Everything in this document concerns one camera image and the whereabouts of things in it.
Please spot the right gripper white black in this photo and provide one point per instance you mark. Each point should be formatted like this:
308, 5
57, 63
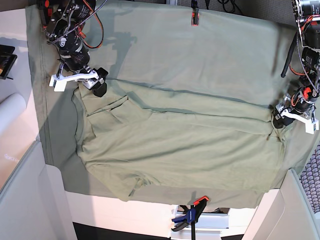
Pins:
93, 79

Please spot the orange black clamp far left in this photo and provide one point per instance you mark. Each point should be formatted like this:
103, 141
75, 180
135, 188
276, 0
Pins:
45, 10

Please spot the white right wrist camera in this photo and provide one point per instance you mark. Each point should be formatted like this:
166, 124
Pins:
58, 83

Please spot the white paper roll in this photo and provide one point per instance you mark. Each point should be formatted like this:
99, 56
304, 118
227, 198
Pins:
10, 109

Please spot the blue orange bar clamp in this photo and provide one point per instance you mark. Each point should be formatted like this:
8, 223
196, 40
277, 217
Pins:
191, 216

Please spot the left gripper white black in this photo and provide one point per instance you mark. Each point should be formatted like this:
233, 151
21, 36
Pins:
297, 107

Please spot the black tablet device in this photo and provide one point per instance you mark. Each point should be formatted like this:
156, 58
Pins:
7, 60

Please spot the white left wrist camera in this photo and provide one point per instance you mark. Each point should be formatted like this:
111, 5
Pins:
311, 125

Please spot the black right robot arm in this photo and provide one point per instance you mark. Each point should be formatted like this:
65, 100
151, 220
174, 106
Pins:
63, 22

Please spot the orange black clamp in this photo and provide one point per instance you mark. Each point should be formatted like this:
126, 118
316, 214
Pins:
45, 10
195, 13

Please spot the light green T-shirt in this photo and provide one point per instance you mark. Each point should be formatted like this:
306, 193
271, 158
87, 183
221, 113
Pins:
135, 136

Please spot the black mesh chair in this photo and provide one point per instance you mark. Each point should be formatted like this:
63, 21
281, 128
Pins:
310, 180

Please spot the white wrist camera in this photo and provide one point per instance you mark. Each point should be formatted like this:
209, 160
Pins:
311, 125
58, 83

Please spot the orange black clamp far middle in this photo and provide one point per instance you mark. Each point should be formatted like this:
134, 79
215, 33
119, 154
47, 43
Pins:
195, 13

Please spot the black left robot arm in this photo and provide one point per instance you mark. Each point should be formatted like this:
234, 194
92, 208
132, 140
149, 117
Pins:
303, 60

